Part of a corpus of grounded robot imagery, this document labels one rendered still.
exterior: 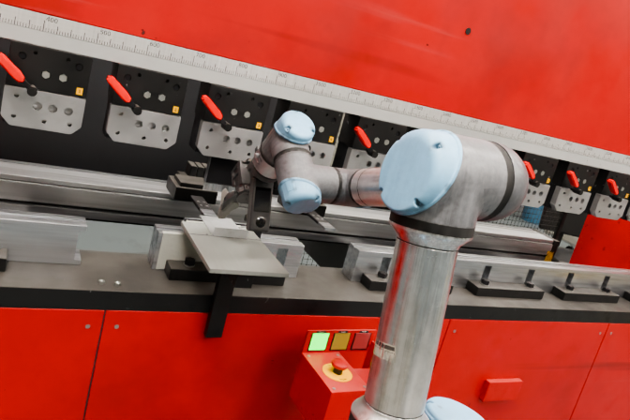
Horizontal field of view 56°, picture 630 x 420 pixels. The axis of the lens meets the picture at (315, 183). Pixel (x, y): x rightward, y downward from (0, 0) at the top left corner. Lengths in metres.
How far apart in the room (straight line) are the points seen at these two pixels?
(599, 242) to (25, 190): 2.58
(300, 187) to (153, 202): 0.69
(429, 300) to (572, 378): 1.59
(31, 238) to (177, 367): 0.44
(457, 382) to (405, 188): 1.27
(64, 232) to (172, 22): 0.52
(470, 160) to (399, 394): 0.32
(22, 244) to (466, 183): 0.98
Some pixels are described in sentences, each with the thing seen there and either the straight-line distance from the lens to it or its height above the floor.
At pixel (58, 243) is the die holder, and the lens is 1.42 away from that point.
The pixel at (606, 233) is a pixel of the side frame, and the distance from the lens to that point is 3.23.
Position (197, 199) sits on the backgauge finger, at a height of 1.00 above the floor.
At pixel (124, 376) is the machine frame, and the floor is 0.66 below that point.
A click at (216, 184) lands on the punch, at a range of 1.46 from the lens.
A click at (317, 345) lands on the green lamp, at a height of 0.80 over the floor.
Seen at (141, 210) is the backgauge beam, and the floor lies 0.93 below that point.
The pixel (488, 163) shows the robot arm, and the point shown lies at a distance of 0.80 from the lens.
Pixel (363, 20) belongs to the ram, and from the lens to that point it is 1.48.
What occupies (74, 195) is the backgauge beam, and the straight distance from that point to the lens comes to 1.66.
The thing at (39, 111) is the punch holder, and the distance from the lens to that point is 1.31.
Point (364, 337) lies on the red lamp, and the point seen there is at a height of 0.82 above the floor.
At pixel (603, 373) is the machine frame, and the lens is 2.49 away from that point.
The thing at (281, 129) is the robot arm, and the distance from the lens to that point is 1.14.
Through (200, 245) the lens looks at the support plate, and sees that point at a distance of 1.33.
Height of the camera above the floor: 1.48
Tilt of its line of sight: 13 degrees down
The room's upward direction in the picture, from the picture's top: 15 degrees clockwise
